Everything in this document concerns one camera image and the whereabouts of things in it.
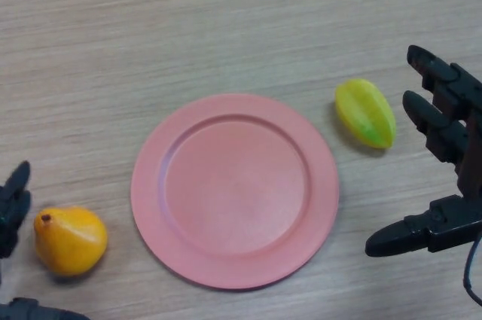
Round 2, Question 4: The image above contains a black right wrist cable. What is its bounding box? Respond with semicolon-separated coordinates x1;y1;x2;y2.
462;235;482;306

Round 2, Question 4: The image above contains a pink round plate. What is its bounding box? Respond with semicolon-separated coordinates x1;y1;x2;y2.
130;93;340;291

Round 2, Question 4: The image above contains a yellow orange pear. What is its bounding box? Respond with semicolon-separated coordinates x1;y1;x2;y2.
34;206;108;277

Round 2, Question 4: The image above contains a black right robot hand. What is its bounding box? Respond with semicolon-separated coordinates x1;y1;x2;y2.
365;44;482;258

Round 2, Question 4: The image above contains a yellow green starfruit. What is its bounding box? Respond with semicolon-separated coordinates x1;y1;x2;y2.
334;78;397;149

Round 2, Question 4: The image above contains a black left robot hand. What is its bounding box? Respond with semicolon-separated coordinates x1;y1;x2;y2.
0;160;91;320

